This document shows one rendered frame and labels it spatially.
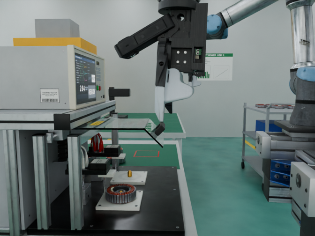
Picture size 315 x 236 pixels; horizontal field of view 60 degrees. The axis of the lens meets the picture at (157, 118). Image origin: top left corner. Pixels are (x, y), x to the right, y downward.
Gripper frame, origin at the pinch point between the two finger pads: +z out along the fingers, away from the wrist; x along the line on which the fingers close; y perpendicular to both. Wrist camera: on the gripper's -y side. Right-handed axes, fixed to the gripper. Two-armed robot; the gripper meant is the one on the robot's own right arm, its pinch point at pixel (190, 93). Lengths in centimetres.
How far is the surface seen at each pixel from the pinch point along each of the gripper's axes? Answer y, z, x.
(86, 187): -35, 33, -49
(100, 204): -28, 37, -53
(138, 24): -139, -139, 475
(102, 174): -28, 27, -51
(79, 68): -35, -10, -51
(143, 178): -19.0, 37.0, -24.6
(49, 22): -251, -108, 298
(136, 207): -15, 37, -53
